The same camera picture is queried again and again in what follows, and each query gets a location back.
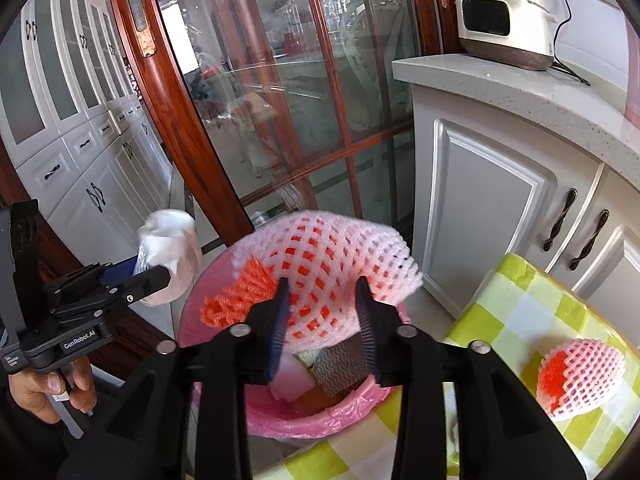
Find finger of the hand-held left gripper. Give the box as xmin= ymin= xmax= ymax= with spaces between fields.
xmin=119 ymin=265 xmax=172 ymax=307
xmin=99 ymin=255 xmax=147 ymax=284

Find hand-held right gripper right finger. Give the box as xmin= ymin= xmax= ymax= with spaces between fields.
xmin=354 ymin=277 xmax=586 ymax=480

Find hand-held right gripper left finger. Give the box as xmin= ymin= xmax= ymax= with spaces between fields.
xmin=105 ymin=277 xmax=291 ymax=480

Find large white foam block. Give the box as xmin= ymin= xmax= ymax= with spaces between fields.
xmin=270 ymin=355 xmax=316 ymax=403

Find orange foam fruit net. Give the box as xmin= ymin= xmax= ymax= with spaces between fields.
xmin=200 ymin=259 xmax=278 ymax=331

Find large pink foam fruit net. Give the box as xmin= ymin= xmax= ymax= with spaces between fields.
xmin=232 ymin=210 xmax=423 ymax=356

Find pink bagged trash bin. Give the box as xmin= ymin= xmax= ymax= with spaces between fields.
xmin=175 ymin=240 xmax=416 ymax=443

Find person's left forearm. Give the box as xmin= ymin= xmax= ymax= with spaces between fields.
xmin=0 ymin=385 xmax=108 ymax=480

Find person's left hand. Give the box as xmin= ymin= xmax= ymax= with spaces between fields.
xmin=7 ymin=357 xmax=99 ymax=426

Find white tall cabinet unit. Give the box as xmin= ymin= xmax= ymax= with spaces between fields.
xmin=0 ymin=0 xmax=173 ymax=271

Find green checkered tablecloth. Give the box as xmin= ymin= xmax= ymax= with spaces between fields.
xmin=272 ymin=252 xmax=640 ymax=480

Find red wooden glass door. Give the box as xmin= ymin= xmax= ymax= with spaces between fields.
xmin=105 ymin=0 xmax=451 ymax=248
xmin=405 ymin=0 xmax=463 ymax=56

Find white kitchen counter cabinet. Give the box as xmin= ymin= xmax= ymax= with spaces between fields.
xmin=391 ymin=54 xmax=640 ymax=346

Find pink foam net orange inside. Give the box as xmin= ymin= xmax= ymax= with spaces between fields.
xmin=537 ymin=338 xmax=626 ymax=420

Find white ornate chair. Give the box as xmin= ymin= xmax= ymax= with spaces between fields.
xmin=340 ymin=0 xmax=416 ymax=141

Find white rice cooker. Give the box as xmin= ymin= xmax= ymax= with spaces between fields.
xmin=452 ymin=0 xmax=560 ymax=72

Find pink thermos flask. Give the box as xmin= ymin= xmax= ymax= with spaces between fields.
xmin=624 ymin=35 xmax=640 ymax=128

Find dark cabinet handle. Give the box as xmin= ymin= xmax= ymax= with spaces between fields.
xmin=542 ymin=187 xmax=578 ymax=252
xmin=570 ymin=209 xmax=611 ymax=270

